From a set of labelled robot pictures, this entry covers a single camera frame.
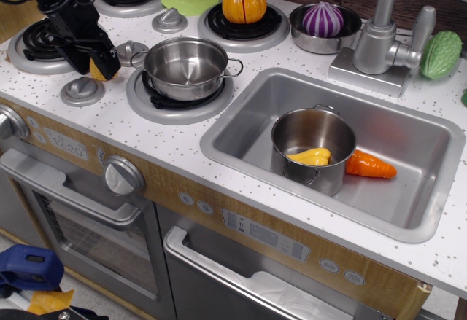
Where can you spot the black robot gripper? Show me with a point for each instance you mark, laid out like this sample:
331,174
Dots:
78,36

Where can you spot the yellow toy corn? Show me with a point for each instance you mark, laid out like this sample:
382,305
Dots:
96,74

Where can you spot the silver stove knob front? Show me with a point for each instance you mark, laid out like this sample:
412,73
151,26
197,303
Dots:
83,91

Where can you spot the silver stove knob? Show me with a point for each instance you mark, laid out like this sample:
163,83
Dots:
83,91
131,54
169,22

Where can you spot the silver stove knob middle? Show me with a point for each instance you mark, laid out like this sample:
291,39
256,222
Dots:
131,54

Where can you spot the silver stove knob back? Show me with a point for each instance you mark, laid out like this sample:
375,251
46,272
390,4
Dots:
169,22

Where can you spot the steel pan on stove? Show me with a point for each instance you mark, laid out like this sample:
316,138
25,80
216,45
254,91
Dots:
185,68

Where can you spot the front left black burner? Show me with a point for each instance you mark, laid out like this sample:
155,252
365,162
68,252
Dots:
31,50

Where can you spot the front right black burner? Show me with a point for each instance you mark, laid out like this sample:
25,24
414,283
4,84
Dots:
154,107

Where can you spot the oven clock display panel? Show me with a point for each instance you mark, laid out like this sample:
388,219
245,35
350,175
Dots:
67,144

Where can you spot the silver oven dial left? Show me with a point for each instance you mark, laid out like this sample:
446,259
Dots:
12,124

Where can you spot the silver oven dial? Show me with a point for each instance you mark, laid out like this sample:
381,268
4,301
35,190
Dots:
12,124
121,176

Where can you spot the silver oven dial right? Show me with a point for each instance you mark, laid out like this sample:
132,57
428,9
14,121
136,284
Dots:
121,176

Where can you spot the back right black burner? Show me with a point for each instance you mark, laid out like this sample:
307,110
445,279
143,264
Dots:
268,32

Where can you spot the orange toy pumpkin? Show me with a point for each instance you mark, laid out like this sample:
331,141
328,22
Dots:
244,11

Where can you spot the blue clamp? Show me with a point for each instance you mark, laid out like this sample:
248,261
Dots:
31,268

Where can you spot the dishwasher control panel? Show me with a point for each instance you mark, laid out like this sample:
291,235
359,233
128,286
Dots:
265,235

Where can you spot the small steel bowl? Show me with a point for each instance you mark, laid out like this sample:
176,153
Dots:
346,38

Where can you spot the tall steel pot in sink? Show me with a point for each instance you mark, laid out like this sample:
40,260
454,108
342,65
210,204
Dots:
310,146

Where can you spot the purple toy onion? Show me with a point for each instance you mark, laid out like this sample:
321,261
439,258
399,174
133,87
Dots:
323,20

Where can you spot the yellow toy pepper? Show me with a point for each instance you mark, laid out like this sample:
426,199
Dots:
313,157

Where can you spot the yellow tape piece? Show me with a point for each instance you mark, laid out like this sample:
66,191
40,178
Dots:
43,302

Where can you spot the silver toy faucet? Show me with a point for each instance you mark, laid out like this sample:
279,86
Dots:
380,62

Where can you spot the orange toy carrot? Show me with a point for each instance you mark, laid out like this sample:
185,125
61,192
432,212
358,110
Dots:
366,165

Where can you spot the grey sink basin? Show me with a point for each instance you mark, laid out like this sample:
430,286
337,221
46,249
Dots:
424,149

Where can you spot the green toy bitter gourd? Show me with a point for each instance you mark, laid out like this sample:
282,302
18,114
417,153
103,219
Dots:
440,55

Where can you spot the oven door with handle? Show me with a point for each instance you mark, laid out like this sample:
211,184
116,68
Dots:
113,242

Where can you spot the dishwasher door with handle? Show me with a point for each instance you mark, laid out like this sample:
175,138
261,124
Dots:
214,277

